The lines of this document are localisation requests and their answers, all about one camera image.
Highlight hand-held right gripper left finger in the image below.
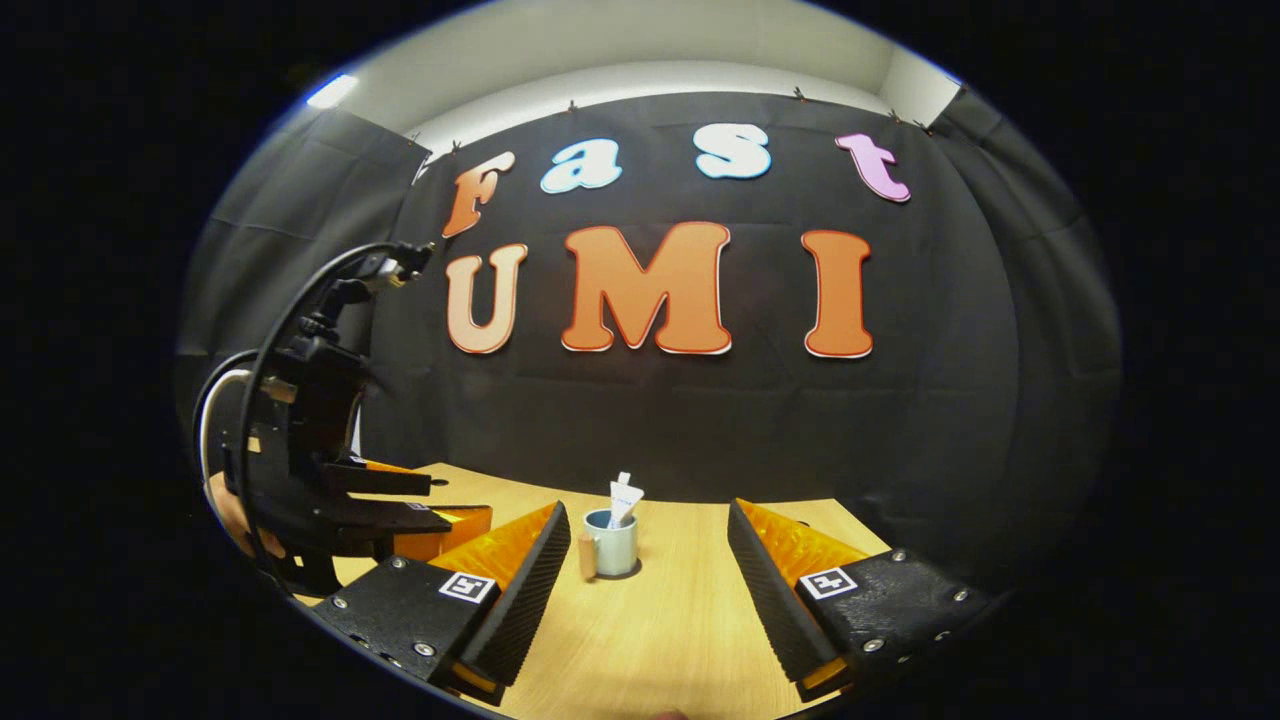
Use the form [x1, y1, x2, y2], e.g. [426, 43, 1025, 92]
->
[312, 500, 572, 706]

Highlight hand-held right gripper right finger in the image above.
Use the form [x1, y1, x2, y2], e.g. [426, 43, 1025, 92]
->
[727, 498, 996, 701]

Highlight pale blue cup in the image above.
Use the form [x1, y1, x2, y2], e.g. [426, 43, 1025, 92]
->
[577, 508, 641, 582]

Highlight wooden desktop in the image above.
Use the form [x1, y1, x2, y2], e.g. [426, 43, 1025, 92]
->
[295, 462, 893, 720]

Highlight ceiling light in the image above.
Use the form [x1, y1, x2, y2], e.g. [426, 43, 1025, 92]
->
[305, 73, 361, 110]

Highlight black cable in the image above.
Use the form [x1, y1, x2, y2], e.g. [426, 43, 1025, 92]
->
[235, 240, 411, 591]

